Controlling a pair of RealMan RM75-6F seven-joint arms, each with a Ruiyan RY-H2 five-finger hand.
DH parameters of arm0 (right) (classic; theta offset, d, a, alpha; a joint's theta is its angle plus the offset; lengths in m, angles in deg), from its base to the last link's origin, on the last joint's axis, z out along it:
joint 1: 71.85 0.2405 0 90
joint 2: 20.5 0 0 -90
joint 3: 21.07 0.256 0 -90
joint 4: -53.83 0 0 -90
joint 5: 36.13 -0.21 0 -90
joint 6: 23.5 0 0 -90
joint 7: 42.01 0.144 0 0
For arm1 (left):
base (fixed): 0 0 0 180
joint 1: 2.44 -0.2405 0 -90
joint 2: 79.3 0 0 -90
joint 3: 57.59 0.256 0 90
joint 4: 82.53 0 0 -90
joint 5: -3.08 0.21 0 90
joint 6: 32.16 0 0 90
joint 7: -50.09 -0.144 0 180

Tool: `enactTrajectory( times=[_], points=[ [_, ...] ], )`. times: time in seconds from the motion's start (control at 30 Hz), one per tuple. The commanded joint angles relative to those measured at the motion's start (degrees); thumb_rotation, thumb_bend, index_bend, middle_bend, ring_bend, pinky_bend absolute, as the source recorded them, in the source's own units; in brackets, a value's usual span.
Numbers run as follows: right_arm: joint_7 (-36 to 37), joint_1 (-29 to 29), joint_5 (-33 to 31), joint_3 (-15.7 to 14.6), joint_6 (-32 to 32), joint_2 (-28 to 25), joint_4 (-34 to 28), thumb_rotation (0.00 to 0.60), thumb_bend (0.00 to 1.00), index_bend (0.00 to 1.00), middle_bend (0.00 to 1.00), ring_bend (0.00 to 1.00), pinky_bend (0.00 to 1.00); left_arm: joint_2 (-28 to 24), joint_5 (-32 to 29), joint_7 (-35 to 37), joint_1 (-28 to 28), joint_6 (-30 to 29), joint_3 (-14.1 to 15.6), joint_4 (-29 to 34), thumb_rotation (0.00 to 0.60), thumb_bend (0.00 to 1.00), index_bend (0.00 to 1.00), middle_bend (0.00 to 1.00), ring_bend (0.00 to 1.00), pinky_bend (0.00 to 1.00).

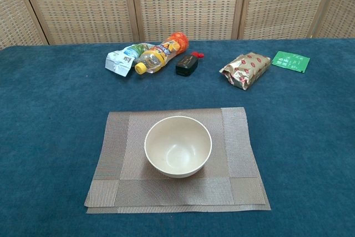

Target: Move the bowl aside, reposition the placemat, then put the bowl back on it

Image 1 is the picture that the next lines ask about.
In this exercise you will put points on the gold red-print snack packet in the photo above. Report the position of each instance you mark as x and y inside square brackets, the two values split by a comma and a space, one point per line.
[247, 67]

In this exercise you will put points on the white round bowl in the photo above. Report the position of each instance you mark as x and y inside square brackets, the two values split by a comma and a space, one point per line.
[177, 148]

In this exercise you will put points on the grey woven placemat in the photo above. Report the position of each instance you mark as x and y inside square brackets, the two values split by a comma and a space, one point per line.
[241, 165]

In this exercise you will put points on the green sachet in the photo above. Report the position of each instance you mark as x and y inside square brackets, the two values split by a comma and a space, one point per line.
[289, 60]

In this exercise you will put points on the woven folding screen panel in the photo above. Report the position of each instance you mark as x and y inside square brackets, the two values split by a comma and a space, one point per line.
[341, 12]
[80, 4]
[285, 4]
[14, 12]
[188, 4]

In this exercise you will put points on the crumpled white snack wrapper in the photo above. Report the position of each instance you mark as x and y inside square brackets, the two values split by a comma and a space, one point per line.
[117, 60]

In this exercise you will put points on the black sauce bottle red cap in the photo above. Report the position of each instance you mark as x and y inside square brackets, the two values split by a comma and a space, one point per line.
[186, 63]

